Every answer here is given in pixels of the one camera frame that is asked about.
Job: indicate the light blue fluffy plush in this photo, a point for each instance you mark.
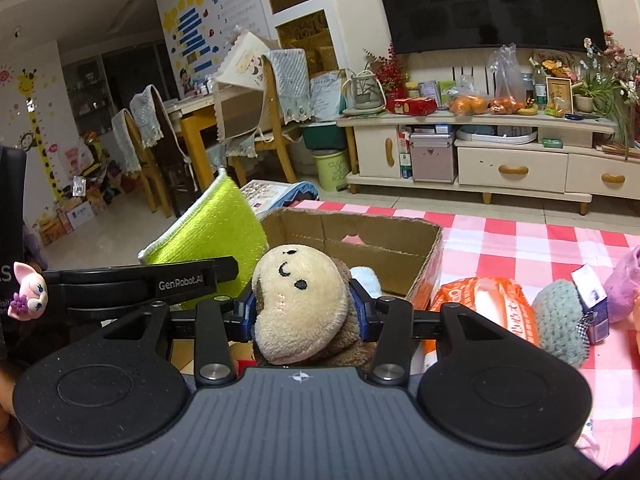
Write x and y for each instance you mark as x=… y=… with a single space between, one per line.
x=367 y=280

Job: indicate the giraffe wall sticker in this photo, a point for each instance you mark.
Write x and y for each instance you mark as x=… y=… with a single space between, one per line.
x=32 y=110

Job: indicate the small green box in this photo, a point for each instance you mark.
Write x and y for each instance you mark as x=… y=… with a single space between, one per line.
x=552 y=143

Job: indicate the low plastic bag of oranges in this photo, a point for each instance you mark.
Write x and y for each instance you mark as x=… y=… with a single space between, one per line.
x=467 y=104

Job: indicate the green white dish cloth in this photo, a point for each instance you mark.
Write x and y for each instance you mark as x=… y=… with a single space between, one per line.
x=215 y=225

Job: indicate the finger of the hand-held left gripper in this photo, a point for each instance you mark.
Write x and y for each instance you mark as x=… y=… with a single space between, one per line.
x=135 y=280

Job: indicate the grey white carton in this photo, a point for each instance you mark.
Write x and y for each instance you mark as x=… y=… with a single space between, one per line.
x=428 y=94

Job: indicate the white flat tray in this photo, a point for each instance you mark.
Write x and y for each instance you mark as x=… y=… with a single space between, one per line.
x=495 y=136

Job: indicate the beige monkey plush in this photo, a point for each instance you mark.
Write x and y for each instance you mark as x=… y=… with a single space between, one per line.
x=300 y=300

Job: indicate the pink cat charm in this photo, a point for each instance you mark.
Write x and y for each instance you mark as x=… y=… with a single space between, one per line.
x=31 y=291

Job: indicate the printed cardboard box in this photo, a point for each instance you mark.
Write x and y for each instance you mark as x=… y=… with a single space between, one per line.
x=380 y=265

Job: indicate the banana bunch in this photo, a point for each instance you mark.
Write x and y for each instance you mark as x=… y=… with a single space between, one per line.
x=528 y=109

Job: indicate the lilac pink towel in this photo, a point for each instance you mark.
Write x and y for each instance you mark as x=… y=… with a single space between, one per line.
x=625 y=280

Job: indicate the white paper certificate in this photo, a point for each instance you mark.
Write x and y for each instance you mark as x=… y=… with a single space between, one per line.
x=326 y=95

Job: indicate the wooden photo frame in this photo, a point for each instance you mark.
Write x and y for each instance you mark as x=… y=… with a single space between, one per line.
x=558 y=96

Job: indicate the green cooler box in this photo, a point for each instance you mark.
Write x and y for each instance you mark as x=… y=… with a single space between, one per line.
x=322 y=136

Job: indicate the cream TV cabinet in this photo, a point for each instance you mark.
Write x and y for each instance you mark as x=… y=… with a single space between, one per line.
x=510 y=167

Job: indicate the printed booklet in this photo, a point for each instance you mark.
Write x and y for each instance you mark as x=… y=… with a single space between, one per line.
x=277 y=195

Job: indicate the clear plastic bottle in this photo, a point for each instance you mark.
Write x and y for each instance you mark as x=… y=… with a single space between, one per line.
x=539 y=87

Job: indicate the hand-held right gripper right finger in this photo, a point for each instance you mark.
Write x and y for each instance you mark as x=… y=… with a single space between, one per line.
x=362 y=312

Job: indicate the orange tissue pack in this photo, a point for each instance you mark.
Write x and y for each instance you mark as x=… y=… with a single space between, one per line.
x=490 y=305

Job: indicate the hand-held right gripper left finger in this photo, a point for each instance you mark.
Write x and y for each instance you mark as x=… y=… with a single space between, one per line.
x=246 y=312

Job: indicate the green carton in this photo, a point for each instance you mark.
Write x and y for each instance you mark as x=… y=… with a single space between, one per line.
x=446 y=94

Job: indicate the black television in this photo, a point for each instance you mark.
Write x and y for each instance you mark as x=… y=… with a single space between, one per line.
x=490 y=5

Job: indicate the blue white tissue packet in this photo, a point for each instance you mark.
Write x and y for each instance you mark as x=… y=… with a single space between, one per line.
x=597 y=305

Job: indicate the glass jar with plant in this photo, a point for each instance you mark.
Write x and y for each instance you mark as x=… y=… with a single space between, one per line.
x=364 y=92

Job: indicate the artificial flower bouquet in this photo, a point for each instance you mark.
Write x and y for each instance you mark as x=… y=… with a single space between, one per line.
x=617 y=60

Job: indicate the potted spider plant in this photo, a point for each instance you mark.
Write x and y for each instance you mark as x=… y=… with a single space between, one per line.
x=582 y=104

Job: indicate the wooden dining table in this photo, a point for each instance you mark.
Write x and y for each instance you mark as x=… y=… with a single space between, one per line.
x=192 y=127

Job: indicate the red gift box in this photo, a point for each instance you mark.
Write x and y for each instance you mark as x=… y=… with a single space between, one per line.
x=412 y=106

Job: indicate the red berry branches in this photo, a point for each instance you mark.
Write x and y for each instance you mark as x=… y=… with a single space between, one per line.
x=387 y=70

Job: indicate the wooden chair with lace cover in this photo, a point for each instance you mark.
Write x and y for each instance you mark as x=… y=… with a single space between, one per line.
x=287 y=80
x=150 y=115
x=122 y=140

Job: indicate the tall plastic bag of oranges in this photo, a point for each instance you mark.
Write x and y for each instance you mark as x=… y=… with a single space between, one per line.
x=507 y=85

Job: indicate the pink storage box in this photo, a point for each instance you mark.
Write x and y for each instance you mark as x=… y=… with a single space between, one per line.
x=433 y=160

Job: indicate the colourful wall poster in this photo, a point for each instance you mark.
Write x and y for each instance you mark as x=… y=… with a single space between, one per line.
x=215 y=25

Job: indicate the green trash bin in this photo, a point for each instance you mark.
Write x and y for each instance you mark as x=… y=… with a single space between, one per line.
x=330 y=170

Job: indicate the red white checkered tablecloth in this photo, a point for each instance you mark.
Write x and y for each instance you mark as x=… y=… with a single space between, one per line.
x=525 y=245

